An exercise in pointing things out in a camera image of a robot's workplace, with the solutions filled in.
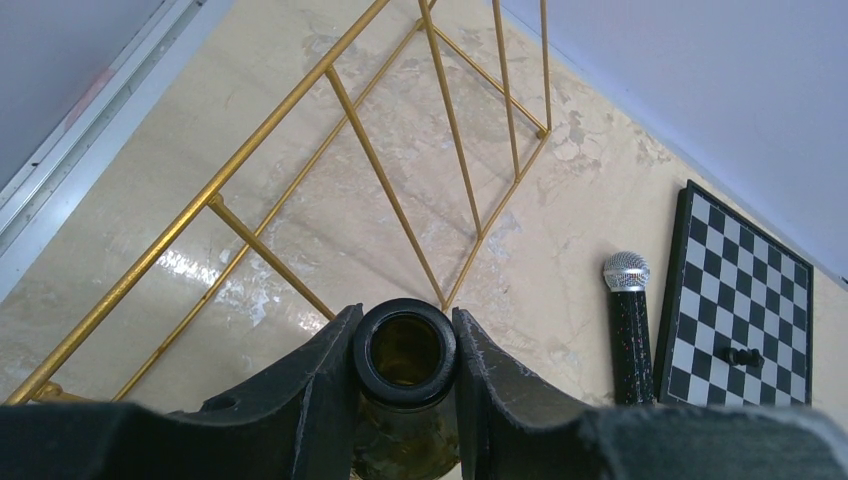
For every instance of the black white chessboard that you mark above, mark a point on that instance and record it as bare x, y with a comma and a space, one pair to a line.
731, 284

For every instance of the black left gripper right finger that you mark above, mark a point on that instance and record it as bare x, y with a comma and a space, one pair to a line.
515, 425

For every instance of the dark green wine bottle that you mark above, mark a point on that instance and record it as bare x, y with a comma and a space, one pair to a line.
405, 356

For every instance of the black chess pawn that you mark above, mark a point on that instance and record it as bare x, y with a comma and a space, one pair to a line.
745, 357

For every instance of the black handheld microphone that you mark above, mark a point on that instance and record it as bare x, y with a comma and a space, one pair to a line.
627, 274

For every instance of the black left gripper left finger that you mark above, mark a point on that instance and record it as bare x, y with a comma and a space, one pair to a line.
295, 419

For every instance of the gold wire wine rack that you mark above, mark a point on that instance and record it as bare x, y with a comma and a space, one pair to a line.
400, 177

